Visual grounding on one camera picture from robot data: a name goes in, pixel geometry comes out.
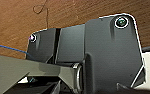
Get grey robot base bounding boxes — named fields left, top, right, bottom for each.
left=25, top=12, right=147, bottom=94

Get blue cable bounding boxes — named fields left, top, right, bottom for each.
left=0, top=43, right=36, bottom=58

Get thin black floor cord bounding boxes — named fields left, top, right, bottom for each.
left=32, top=4, right=51, bottom=30

